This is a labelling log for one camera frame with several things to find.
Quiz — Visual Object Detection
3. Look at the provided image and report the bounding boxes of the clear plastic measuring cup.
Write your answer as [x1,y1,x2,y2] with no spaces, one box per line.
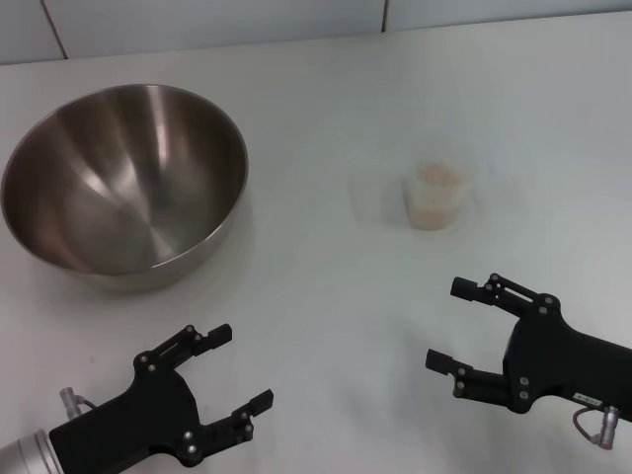
[402,158,484,233]

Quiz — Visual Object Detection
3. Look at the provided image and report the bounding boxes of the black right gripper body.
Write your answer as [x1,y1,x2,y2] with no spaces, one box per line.
[502,294,632,424]

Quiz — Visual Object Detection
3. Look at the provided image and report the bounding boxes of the stainless steel mixing bowl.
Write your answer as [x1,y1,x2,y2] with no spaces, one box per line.
[0,83,250,296]

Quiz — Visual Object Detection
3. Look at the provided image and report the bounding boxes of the left gripper silver cable plug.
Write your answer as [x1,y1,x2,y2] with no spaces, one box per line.
[58,387,84,420]

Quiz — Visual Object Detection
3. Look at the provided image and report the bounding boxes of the right gripper thin cable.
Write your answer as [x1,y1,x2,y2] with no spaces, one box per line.
[572,406,601,441]

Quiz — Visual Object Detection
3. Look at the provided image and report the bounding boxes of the right gripper silver cable plug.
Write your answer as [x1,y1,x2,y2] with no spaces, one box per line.
[593,404,621,450]

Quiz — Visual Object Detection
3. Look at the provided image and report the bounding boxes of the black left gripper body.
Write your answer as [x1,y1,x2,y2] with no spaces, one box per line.
[47,352,209,474]

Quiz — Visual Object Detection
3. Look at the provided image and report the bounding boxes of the gripper silver cable plug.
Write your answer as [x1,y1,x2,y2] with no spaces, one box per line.
[58,387,84,420]
[593,404,621,450]

